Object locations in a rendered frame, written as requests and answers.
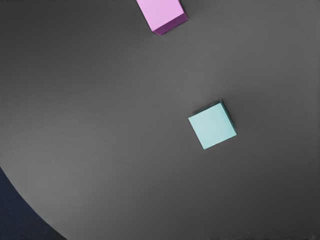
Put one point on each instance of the pink block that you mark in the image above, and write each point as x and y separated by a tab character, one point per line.
160	12

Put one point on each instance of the light blue block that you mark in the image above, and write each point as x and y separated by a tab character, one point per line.
212	126

